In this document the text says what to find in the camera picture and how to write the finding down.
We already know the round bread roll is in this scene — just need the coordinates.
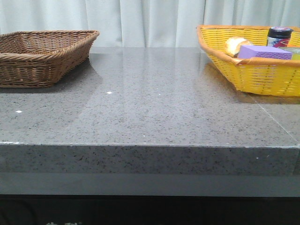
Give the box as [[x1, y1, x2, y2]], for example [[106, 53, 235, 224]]
[[225, 37, 254, 58]]

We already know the black lidded jar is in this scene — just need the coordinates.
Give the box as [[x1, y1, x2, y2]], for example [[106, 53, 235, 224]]
[[267, 26, 293, 48]]

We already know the purple sponge block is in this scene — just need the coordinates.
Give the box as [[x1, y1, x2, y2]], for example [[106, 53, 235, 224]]
[[238, 45, 293, 60]]

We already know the yellow plastic woven basket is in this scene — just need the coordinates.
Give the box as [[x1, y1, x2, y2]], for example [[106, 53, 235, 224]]
[[197, 25, 300, 97]]

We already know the yellow-green tape roll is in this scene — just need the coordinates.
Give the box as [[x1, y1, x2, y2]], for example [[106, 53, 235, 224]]
[[280, 46, 300, 60]]

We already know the brown wicker basket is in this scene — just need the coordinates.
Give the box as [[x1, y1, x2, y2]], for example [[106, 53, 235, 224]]
[[0, 30, 100, 88]]

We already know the white curtain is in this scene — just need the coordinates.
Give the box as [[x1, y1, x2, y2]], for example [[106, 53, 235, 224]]
[[0, 0, 300, 47]]

